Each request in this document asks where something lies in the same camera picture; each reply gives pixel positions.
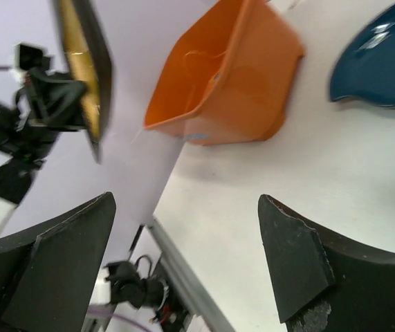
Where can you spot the yellow brown square plate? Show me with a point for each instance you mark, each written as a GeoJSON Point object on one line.
{"type": "Point", "coordinates": [88, 59]}

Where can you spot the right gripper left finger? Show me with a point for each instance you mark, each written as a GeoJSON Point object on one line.
{"type": "Point", "coordinates": [48, 271]}

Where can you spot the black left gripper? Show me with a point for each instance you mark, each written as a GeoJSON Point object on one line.
{"type": "Point", "coordinates": [53, 100]}

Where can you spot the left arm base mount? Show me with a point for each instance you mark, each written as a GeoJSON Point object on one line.
{"type": "Point", "coordinates": [143, 284]}

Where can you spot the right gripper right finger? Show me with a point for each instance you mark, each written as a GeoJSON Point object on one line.
{"type": "Point", "coordinates": [322, 280]}

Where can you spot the aluminium table frame rail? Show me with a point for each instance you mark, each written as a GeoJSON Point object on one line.
{"type": "Point", "coordinates": [203, 312]}

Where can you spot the dark blue leaf plate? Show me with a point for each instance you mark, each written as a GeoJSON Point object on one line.
{"type": "Point", "coordinates": [366, 68]}

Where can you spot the orange plastic bin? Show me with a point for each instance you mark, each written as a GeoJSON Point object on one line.
{"type": "Point", "coordinates": [228, 77]}

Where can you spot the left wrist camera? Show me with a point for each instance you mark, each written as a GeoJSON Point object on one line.
{"type": "Point", "coordinates": [27, 56]}

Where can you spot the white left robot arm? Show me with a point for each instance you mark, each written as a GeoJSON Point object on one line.
{"type": "Point", "coordinates": [27, 150]}

